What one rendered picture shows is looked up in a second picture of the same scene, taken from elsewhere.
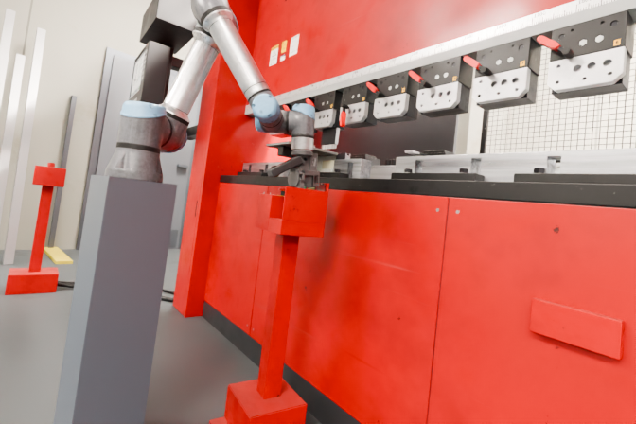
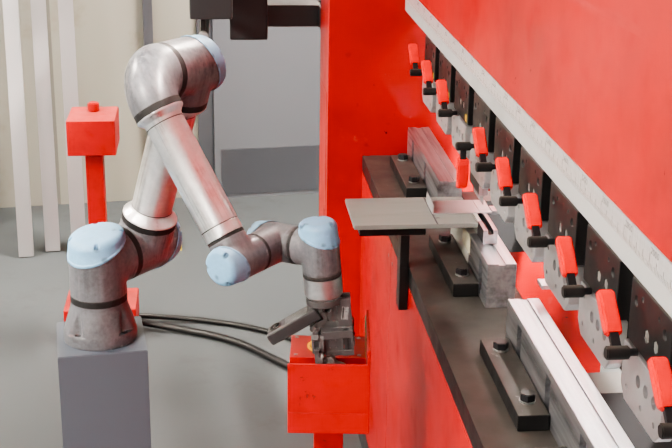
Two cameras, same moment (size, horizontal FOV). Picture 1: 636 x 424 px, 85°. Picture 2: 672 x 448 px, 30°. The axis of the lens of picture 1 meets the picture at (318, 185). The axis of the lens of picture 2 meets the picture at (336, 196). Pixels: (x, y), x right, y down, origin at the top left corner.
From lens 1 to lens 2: 1.76 m
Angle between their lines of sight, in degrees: 38
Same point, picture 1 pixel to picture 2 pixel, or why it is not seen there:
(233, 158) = (388, 114)
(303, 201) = (322, 382)
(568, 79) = (586, 329)
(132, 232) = (99, 417)
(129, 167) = (83, 335)
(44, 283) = not seen: hidden behind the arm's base
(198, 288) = not seen: hidden behind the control
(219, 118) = (344, 34)
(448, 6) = (540, 48)
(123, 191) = (78, 372)
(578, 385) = not seen: outside the picture
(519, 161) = (567, 418)
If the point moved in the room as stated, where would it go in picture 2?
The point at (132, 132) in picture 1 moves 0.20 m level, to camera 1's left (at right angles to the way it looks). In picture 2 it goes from (79, 287) to (9, 266)
